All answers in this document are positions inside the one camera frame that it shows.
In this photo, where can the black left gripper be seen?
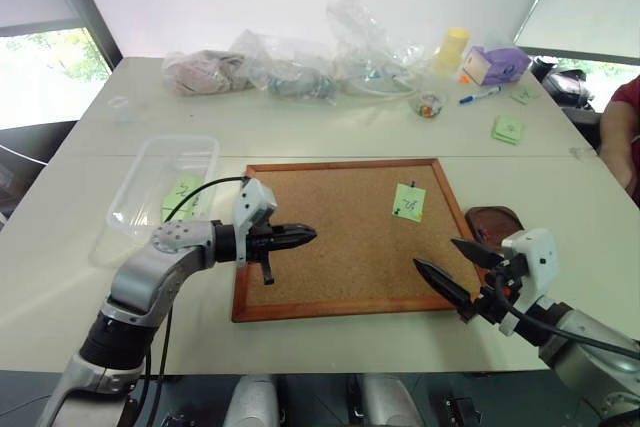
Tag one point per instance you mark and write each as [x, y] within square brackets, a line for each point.
[260, 244]

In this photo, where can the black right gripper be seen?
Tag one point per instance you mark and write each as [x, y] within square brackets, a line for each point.
[500, 292]

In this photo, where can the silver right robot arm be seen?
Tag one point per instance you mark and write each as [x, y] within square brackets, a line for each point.
[585, 352]

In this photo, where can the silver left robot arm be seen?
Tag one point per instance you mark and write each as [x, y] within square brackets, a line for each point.
[145, 272]

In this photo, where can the wood-framed cork board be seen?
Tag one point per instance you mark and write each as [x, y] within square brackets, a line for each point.
[350, 237]

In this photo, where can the green note with scribble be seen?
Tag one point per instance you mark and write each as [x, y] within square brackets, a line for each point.
[182, 192]

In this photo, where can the green sticky note pad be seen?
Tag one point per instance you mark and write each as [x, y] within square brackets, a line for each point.
[507, 129]

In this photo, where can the small clear pin bowl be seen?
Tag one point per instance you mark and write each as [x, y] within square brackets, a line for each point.
[428, 104]

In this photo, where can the single green sticky note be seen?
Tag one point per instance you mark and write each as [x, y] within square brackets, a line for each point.
[522, 95]

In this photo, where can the brown wooden tray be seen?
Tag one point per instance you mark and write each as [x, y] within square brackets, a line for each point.
[492, 222]

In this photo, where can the silver rounded robot leg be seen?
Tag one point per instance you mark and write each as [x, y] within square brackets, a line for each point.
[255, 402]
[390, 402]

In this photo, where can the clear plastic container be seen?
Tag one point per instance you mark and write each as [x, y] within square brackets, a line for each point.
[150, 187]

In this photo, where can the plastic bag with grey contents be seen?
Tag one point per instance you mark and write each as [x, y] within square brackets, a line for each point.
[295, 79]

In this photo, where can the blue whiteboard marker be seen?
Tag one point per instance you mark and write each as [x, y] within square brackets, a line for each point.
[481, 95]

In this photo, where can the plastic bag with pink contents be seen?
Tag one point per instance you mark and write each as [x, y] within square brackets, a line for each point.
[205, 72]

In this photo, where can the crumpled clear plastic bag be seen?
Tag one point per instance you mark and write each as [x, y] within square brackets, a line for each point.
[370, 47]

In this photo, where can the purple tissue box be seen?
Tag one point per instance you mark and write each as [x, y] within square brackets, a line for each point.
[495, 64]

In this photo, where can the black office chair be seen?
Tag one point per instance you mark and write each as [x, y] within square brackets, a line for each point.
[565, 87]

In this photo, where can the person in red shirt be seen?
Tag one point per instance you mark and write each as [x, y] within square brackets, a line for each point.
[622, 127]

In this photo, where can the small clear plastic cup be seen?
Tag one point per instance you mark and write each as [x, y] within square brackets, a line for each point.
[121, 109]

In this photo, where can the yellow cylindrical container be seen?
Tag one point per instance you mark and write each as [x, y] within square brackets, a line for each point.
[451, 49]

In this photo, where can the white roller blind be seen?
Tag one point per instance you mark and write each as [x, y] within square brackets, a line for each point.
[590, 2]

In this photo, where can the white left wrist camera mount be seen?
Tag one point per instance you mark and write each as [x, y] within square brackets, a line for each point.
[255, 202]

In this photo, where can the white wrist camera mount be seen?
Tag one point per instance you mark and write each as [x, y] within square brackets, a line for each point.
[537, 262]
[255, 202]

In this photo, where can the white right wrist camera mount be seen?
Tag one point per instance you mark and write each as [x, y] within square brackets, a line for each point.
[537, 262]

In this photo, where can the dark window frame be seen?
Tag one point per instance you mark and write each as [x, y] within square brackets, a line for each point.
[90, 2]

